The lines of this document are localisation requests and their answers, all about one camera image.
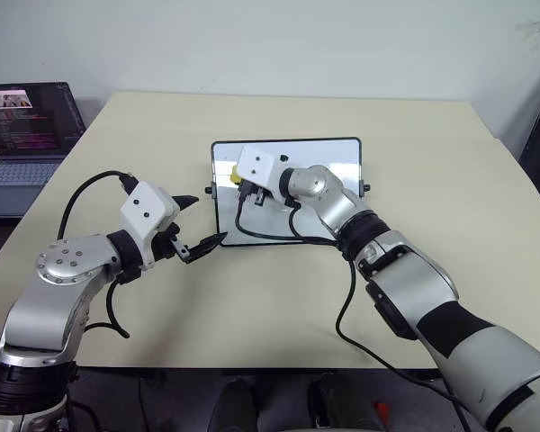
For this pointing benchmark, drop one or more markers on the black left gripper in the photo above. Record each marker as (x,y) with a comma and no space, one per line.
(166,245)

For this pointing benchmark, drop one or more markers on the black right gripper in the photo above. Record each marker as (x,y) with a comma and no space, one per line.
(262,198)

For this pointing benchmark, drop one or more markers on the yellow whiteboard eraser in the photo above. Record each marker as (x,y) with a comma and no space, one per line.
(235,174)

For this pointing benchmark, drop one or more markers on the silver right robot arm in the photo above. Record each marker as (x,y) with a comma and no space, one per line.
(432,292)

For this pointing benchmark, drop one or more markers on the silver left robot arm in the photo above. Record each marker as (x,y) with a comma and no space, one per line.
(49,288)

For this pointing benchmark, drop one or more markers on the small black-framed whiteboard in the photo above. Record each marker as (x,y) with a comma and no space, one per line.
(324,155)

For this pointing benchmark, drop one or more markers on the dark rounded shape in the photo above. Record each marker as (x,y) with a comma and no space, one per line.
(234,405)

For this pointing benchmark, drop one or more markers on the open grey laptop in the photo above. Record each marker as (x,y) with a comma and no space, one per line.
(22,121)

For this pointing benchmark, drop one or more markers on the small red object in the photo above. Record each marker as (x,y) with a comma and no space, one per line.
(380,411)

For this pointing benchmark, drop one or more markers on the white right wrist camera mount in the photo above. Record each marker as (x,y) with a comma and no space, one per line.
(258,168)

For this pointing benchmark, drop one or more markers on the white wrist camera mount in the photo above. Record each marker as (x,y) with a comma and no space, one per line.
(258,168)
(144,209)

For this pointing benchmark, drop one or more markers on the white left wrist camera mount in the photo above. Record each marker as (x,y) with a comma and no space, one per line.
(144,209)

